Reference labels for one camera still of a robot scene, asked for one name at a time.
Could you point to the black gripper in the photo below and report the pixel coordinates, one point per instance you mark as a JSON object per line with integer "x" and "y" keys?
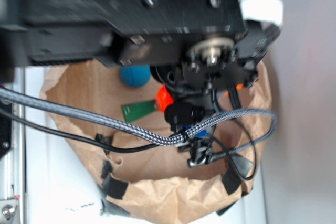
{"x": 215, "y": 64}

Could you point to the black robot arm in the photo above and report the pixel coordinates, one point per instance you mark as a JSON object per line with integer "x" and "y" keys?
{"x": 120, "y": 33}

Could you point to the blue rubber ball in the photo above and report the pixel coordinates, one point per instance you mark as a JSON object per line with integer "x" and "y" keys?
{"x": 136, "y": 76}

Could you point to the green circuit board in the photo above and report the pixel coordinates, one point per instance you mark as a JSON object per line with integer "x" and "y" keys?
{"x": 134, "y": 111}

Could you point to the brown paper bag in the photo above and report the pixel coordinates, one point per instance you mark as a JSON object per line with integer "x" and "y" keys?
{"x": 156, "y": 185}

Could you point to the aluminium rail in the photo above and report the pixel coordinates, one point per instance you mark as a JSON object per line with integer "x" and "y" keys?
{"x": 13, "y": 171}

